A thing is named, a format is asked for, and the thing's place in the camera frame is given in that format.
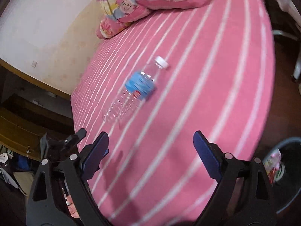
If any clear plastic water bottle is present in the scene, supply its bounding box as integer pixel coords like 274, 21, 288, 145
103, 56, 169, 122

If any person's left hand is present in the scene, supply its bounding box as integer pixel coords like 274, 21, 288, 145
66, 195, 80, 219

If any brown wooden door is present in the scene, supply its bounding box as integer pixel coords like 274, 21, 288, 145
1, 107, 43, 161

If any pink striped bed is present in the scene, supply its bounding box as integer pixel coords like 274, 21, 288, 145
71, 0, 275, 225

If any pink floral pillow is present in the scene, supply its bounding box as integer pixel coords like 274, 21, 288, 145
96, 16, 131, 39

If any white wall switch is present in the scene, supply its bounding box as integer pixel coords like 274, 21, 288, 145
31, 61, 37, 68

